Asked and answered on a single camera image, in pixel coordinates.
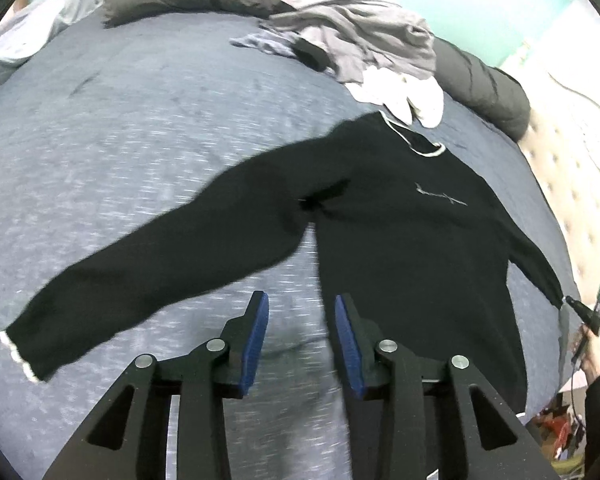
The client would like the black cable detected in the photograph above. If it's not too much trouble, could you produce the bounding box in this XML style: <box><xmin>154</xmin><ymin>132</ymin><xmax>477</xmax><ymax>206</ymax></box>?
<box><xmin>567</xmin><ymin>350</ymin><xmax>588</xmax><ymax>421</ymax></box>

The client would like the person's right hand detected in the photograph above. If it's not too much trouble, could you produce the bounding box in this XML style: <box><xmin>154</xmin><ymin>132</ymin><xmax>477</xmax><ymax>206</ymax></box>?
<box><xmin>571</xmin><ymin>330</ymin><xmax>600</xmax><ymax>378</ymax></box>

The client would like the cream tufted headboard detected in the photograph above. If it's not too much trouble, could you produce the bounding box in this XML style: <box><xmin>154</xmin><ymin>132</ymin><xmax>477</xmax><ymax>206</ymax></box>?
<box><xmin>517</xmin><ymin>0</ymin><xmax>600</xmax><ymax>321</ymax></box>

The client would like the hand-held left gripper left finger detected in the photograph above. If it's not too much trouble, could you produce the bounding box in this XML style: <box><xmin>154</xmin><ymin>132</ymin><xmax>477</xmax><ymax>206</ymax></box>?
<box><xmin>42</xmin><ymin>290</ymin><xmax>271</xmax><ymax>480</ymax></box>

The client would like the blue-grey striped cloth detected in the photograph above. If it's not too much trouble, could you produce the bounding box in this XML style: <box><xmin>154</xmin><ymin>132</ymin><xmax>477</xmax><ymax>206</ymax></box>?
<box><xmin>229</xmin><ymin>30</ymin><xmax>301</xmax><ymax>58</ymax></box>

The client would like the black sweater with white trim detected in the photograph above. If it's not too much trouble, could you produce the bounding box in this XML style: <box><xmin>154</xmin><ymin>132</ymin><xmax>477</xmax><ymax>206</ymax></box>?
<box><xmin>0</xmin><ymin>110</ymin><xmax>566</xmax><ymax>480</ymax></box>

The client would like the bed with blue-grey sheet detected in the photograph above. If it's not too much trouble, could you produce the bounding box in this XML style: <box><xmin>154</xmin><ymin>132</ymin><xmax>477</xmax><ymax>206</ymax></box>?
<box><xmin>0</xmin><ymin>7</ymin><xmax>588</xmax><ymax>480</ymax></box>

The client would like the grey sweatshirt with black cuff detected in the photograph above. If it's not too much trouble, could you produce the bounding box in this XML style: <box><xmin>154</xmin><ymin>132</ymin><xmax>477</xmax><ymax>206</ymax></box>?
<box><xmin>270</xmin><ymin>0</ymin><xmax>438</xmax><ymax>83</ymax></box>

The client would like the white t-shirt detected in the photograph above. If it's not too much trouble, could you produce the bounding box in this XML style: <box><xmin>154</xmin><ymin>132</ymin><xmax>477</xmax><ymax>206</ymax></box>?
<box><xmin>345</xmin><ymin>67</ymin><xmax>446</xmax><ymax>128</ymax></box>

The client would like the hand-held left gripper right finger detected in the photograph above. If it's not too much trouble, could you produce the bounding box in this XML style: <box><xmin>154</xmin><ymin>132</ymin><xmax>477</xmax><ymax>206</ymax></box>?
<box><xmin>334</xmin><ymin>293</ymin><xmax>556</xmax><ymax>480</ymax></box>

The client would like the pale grey crumpled cloth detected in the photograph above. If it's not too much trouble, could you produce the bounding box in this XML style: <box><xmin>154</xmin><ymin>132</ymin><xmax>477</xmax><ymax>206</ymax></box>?
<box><xmin>0</xmin><ymin>0</ymin><xmax>103</xmax><ymax>106</ymax></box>

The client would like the mixed coloured clutter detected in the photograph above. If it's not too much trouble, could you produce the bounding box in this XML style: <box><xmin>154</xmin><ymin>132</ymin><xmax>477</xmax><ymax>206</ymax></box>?
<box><xmin>527</xmin><ymin>392</ymin><xmax>588</xmax><ymax>461</ymax></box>

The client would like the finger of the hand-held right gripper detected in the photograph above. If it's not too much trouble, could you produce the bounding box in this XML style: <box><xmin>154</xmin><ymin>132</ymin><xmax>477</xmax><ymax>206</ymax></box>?
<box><xmin>564</xmin><ymin>296</ymin><xmax>588</xmax><ymax>320</ymax></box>

